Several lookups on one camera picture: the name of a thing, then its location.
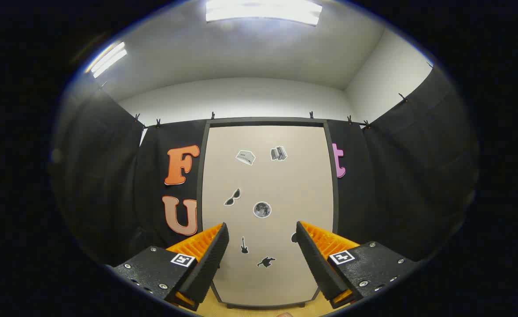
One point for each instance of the beige shoe cabinet door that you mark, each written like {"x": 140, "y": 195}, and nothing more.
{"x": 285, "y": 189}

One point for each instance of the dark grey shoe cabinet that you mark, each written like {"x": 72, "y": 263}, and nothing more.
{"x": 263, "y": 121}

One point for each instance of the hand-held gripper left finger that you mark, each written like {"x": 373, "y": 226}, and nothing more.
{"x": 212, "y": 259}

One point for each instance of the black backdrop cloth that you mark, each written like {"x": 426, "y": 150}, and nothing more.
{"x": 395, "y": 176}

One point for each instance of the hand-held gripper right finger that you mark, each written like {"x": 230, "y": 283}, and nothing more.
{"x": 314, "y": 259}

